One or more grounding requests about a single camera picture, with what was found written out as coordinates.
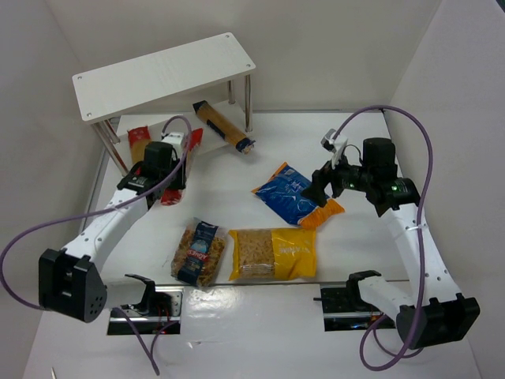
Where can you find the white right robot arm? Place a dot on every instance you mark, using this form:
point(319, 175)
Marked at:
point(436, 311)

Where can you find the red spaghetti pack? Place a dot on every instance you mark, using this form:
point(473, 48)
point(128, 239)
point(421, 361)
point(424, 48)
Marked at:
point(138, 139)
point(175, 191)

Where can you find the brown spaghetti pack on shelf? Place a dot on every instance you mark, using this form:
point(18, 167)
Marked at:
point(223, 127)

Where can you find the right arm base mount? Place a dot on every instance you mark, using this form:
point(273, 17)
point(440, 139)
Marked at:
point(341, 313)

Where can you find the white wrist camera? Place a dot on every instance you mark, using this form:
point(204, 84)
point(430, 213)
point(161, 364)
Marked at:
point(178, 141)
point(335, 143)

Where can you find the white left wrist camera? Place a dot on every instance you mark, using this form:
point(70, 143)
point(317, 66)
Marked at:
point(178, 141)

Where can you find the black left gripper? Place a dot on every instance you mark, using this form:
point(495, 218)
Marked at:
point(176, 183)

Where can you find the Agnesi tricolour fusilli bag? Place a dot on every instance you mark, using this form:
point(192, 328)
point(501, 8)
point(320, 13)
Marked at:
point(197, 257)

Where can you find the white two-tier shelf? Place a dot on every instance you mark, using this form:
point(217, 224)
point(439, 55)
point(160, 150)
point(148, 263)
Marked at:
point(122, 87)

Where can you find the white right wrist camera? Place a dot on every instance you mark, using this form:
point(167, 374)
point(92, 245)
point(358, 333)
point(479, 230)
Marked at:
point(335, 143)

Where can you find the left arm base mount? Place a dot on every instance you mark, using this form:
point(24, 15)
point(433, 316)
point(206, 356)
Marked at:
point(161, 312)

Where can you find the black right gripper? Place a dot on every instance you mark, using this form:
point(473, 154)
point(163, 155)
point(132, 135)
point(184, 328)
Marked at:
point(329, 178)

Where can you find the yellow macaroni bag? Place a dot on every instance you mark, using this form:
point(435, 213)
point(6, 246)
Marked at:
point(273, 254)

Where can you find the blue orange pasta bag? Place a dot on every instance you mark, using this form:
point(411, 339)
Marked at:
point(282, 194)

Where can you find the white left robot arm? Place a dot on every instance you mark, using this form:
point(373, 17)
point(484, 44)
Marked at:
point(69, 279)

